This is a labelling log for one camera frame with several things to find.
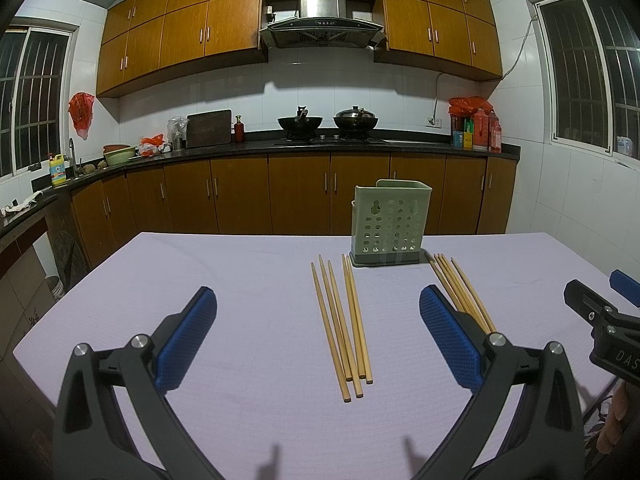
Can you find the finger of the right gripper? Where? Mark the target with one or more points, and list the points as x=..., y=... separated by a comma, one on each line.
x=626, y=286
x=589, y=305

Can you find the dark cutting board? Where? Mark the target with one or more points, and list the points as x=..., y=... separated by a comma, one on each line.
x=209, y=129

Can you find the lower wooden cabinets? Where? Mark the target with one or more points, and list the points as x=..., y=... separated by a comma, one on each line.
x=294, y=194

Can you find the window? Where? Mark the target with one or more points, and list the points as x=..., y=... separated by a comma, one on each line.
x=32, y=69
x=593, y=58

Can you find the bamboo chopstick six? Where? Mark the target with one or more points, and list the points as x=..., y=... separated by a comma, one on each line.
x=452, y=292

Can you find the bamboo chopstick two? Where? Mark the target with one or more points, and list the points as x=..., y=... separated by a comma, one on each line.
x=338, y=328

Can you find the lilac tablecloth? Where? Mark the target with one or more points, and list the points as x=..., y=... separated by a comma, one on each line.
x=261, y=399

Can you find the bamboo chopstick four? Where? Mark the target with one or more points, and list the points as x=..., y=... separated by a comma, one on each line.
x=353, y=317

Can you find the bamboo chopstick five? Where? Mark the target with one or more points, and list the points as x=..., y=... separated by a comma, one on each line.
x=366, y=357

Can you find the right window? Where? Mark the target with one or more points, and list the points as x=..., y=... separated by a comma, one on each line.
x=593, y=58

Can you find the green bowl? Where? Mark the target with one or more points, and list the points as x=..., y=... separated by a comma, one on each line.
x=117, y=154

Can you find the steel range hood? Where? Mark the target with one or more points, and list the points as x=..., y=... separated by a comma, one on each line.
x=322, y=23

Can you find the red bags and bottles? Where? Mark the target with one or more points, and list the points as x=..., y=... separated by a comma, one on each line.
x=474, y=124

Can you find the green perforated utensil holder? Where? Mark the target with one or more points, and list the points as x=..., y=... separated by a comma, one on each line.
x=388, y=223

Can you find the bamboo chopstick three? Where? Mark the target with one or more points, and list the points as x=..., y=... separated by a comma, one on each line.
x=351, y=367

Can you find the left black wok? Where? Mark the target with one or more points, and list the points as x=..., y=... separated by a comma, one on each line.
x=302, y=127

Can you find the red white plastic bag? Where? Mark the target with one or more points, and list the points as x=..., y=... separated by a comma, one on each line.
x=150, y=146

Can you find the bamboo chopstick one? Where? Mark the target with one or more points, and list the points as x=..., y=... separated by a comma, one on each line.
x=339, y=372

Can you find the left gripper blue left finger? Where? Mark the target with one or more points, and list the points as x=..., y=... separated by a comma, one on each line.
x=91, y=439

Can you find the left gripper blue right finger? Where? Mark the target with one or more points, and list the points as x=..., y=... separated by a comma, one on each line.
x=544, y=439

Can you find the bamboo chopstick ten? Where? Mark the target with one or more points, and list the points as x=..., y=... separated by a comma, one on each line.
x=479, y=303

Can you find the bamboo chopstick seven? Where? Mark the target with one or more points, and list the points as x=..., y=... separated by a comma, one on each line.
x=457, y=289

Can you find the left window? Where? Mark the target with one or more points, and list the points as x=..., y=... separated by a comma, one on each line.
x=32, y=69

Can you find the yellow detergent bottle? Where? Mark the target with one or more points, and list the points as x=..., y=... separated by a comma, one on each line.
x=57, y=170

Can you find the wall power socket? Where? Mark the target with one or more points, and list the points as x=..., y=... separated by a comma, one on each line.
x=434, y=123

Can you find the red hanging plastic bag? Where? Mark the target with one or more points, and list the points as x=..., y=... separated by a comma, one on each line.
x=80, y=109

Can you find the right black lidded wok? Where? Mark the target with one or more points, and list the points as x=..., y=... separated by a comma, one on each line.
x=356, y=123

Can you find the bamboo chopstick nine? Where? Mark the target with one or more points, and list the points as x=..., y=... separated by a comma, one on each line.
x=462, y=297

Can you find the person right hand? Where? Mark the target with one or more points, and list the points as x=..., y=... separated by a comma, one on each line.
x=613, y=428

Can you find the red sauce bottle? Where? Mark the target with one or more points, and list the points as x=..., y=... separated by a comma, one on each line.
x=239, y=130

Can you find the bamboo chopstick eight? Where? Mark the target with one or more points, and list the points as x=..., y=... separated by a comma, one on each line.
x=462, y=289

